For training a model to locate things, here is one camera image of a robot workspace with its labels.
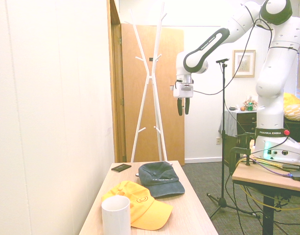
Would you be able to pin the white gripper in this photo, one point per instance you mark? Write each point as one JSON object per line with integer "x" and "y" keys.
{"x": 184, "y": 91}

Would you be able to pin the dark blue cap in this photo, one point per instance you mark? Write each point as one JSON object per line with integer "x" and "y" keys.
{"x": 162, "y": 182}

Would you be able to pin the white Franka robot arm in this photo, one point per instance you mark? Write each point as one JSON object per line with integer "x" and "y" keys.
{"x": 269, "y": 73}

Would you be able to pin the yellow cap with smiley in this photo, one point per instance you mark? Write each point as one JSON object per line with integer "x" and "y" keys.
{"x": 146, "y": 208}

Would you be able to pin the wooden door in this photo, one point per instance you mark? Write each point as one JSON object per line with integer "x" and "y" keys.
{"x": 169, "y": 127}

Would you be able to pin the white coat rack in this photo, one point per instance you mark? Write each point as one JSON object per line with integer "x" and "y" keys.
{"x": 149, "y": 77}

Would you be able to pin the grey cloth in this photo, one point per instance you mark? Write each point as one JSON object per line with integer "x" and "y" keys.
{"x": 228, "y": 122}

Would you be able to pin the black tripod stand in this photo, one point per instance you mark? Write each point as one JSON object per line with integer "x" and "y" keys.
{"x": 223, "y": 147}

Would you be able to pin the orange fruit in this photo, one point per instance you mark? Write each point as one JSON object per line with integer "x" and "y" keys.
{"x": 242, "y": 108}

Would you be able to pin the dark wood dresser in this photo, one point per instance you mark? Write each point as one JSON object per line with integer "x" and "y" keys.
{"x": 246, "y": 122}

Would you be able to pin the green ornament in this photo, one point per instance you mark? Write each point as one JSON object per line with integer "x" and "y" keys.
{"x": 250, "y": 107}

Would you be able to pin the dried flower bouquet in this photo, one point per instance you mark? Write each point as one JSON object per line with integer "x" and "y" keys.
{"x": 250, "y": 100}

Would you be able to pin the black table clamp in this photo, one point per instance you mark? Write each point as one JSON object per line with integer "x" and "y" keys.
{"x": 237, "y": 151}

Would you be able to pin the framed picture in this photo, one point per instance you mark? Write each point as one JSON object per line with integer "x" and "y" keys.
{"x": 243, "y": 63}

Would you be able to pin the small black card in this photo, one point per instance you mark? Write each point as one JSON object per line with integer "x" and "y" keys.
{"x": 121, "y": 168}

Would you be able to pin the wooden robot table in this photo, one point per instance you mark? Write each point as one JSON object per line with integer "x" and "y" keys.
{"x": 257, "y": 176}

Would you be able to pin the red stop button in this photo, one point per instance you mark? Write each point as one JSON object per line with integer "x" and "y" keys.
{"x": 286, "y": 133}

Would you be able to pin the yellow bean bag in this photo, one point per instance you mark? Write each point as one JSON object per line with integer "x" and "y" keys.
{"x": 290, "y": 99}

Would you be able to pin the yellow patterned pillow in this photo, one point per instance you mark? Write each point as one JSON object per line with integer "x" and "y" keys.
{"x": 295, "y": 112}

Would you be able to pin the white mug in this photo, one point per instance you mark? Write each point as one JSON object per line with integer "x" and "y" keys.
{"x": 115, "y": 218}

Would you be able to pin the black box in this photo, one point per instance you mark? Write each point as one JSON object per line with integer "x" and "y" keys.
{"x": 299, "y": 175}

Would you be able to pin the wall power outlet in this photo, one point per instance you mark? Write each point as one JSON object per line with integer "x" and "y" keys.
{"x": 218, "y": 141}

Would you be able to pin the black stereo camera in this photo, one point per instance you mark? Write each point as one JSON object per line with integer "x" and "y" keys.
{"x": 222, "y": 60}

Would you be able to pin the wooden door frame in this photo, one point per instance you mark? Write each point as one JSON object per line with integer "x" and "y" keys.
{"x": 115, "y": 98}

